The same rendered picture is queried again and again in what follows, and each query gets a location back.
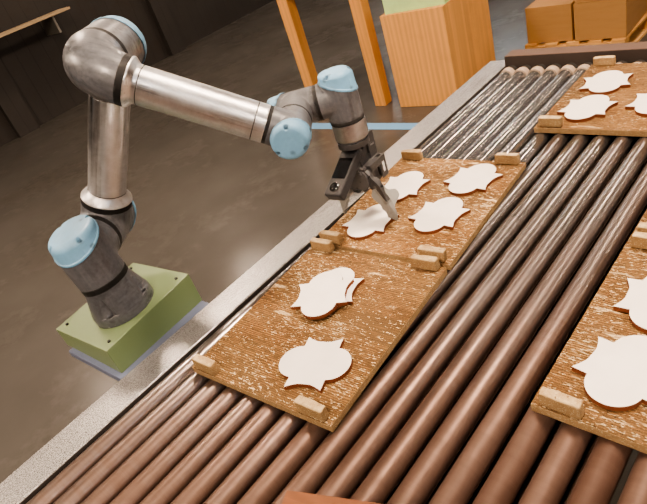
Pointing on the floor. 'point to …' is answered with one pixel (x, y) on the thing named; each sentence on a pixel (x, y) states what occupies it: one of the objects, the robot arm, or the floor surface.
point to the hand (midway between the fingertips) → (368, 219)
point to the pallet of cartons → (588, 22)
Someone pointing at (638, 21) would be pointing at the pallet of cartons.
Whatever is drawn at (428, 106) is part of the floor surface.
